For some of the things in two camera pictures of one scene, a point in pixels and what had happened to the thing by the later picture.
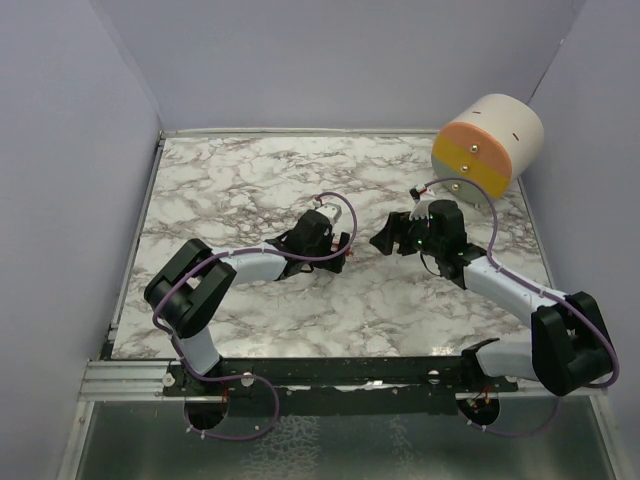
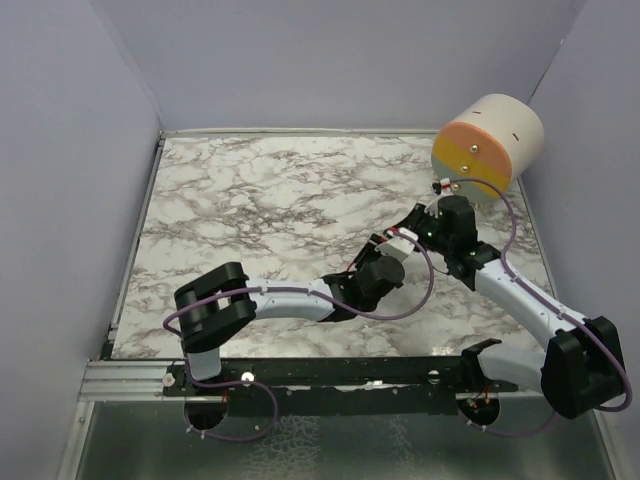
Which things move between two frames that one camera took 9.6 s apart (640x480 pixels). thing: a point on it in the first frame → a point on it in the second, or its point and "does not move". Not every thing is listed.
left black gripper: x=332 y=264 → x=369 y=253
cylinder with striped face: x=492 y=143 does not move
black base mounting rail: x=345 y=386 does not move
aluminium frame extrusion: x=125 y=381 does not move
